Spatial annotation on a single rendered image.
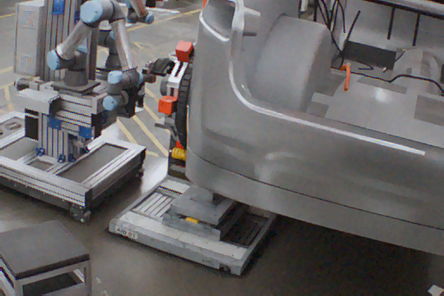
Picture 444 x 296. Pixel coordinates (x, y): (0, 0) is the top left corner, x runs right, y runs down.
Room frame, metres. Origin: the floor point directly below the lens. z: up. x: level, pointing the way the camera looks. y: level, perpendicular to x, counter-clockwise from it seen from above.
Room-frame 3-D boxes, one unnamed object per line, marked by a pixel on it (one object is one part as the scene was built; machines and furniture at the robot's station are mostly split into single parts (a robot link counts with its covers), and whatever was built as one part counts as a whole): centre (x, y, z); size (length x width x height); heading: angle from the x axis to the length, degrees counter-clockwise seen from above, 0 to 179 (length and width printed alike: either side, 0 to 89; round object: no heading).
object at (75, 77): (2.97, 0.88, 0.87); 0.15 x 0.15 x 0.10
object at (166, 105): (2.68, 0.29, 0.85); 0.09 x 0.08 x 0.07; 161
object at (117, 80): (2.63, 0.55, 0.95); 0.11 x 0.08 x 0.11; 148
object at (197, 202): (2.93, 0.03, 0.32); 0.40 x 0.30 x 0.28; 161
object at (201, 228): (2.95, 0.02, 0.13); 0.50 x 0.36 x 0.10; 161
